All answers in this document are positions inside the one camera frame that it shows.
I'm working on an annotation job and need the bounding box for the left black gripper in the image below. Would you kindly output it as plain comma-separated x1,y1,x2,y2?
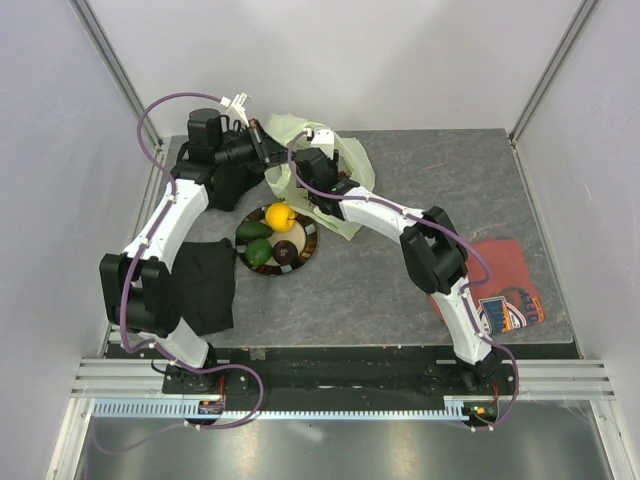
215,119,293,174

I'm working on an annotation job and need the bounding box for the light green plastic bag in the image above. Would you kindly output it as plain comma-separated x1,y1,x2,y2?
264,114,376,241

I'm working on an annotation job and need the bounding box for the green avocado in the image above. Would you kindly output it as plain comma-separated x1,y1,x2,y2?
236,221,274,242
245,238,272,267

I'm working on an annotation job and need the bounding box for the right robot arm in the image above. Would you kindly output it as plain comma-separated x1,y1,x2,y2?
287,148,498,394

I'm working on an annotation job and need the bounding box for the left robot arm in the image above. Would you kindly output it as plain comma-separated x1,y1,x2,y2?
99,108,291,393

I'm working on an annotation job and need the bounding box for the black cloth back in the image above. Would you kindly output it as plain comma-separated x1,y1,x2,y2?
170,143,264,212

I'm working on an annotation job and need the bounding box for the black cloth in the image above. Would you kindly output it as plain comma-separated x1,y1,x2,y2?
170,143,264,212
172,238,236,336

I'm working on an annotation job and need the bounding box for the yellow lemon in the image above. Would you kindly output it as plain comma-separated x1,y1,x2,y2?
265,202,297,232

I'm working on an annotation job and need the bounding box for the patterned round plate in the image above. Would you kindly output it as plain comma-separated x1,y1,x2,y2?
235,202,318,276

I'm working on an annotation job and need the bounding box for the black cloth front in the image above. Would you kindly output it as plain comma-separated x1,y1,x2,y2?
172,238,236,336

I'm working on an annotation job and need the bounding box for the red printed t-shirt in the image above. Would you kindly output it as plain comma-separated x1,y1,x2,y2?
429,237,547,337

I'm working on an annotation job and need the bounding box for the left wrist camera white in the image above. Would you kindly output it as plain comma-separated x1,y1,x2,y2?
219,93,249,126

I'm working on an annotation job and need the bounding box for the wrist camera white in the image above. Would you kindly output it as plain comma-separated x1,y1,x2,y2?
304,127,335,160
219,93,249,126

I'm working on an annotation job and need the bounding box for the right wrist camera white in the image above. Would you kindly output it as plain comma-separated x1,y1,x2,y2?
304,127,335,160

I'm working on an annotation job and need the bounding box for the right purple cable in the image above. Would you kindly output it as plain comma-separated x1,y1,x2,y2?
288,130,521,431

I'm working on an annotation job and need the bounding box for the purple cable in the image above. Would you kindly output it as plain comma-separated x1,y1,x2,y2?
119,92,226,369
288,130,521,431

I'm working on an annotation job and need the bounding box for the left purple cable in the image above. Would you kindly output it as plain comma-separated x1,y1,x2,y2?
119,92,226,369

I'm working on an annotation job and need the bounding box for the left aluminium frame post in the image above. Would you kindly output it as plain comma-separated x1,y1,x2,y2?
69,0,163,161

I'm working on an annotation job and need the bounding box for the aluminium frame post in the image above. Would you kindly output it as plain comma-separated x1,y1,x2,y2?
69,0,163,161
508,0,601,148

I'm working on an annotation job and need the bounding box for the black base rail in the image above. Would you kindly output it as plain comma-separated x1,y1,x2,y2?
151,346,516,407

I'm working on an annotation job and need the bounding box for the grey cable duct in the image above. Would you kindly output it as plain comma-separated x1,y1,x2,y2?
92,397,496,421

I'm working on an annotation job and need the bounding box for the right aluminium frame post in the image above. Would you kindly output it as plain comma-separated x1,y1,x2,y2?
508,0,601,148

